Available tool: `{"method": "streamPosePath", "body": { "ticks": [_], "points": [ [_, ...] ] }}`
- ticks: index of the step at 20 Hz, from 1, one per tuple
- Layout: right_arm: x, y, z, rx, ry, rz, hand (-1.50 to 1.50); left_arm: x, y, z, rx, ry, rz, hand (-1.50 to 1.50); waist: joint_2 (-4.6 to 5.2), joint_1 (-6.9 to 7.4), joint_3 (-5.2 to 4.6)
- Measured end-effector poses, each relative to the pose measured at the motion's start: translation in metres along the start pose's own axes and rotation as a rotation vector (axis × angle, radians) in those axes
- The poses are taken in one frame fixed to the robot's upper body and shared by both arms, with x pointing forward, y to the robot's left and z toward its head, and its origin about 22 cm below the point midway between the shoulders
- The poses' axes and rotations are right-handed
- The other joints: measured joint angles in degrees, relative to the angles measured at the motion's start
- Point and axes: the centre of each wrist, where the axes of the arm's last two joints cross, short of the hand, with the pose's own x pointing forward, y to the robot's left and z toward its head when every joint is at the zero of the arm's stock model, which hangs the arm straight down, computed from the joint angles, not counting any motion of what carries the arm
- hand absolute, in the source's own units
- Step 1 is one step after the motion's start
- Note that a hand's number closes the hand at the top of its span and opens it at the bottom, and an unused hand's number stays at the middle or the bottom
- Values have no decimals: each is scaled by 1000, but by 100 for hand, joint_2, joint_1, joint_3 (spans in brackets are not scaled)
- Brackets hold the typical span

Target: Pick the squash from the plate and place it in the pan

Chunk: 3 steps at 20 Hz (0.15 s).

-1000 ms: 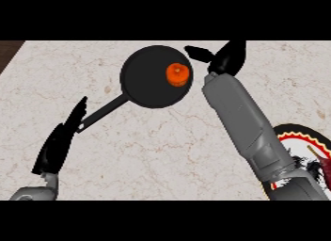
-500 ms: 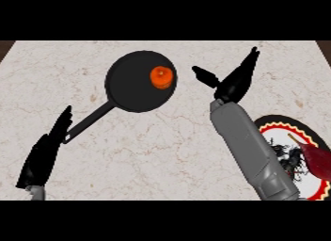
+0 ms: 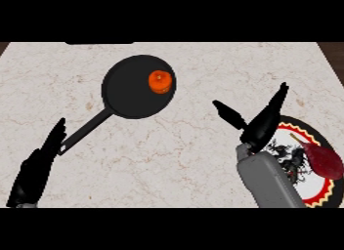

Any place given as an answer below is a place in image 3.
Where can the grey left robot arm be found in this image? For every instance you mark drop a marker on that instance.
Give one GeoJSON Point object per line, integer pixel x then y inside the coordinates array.
{"type": "Point", "coordinates": [27, 205]}

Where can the black frying pan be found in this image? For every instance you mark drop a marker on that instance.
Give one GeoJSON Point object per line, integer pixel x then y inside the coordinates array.
{"type": "Point", "coordinates": [130, 91]}

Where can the black-rimmed patterned plate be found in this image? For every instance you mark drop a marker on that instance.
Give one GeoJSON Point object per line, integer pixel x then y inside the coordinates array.
{"type": "Point", "coordinates": [318, 169]}

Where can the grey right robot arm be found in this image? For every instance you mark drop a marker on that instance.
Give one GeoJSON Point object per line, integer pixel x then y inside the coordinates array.
{"type": "Point", "coordinates": [265, 180]}

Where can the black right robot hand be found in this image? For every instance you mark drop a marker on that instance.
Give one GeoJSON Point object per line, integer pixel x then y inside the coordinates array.
{"type": "Point", "coordinates": [262, 125]}

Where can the dark red squash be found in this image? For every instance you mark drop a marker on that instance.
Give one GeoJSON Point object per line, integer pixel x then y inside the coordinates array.
{"type": "Point", "coordinates": [323, 159]}

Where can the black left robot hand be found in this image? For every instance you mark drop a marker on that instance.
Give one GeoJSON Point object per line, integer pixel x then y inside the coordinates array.
{"type": "Point", "coordinates": [33, 169]}

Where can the orange round fruit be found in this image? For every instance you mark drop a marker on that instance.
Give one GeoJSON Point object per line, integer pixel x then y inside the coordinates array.
{"type": "Point", "coordinates": [160, 81]}

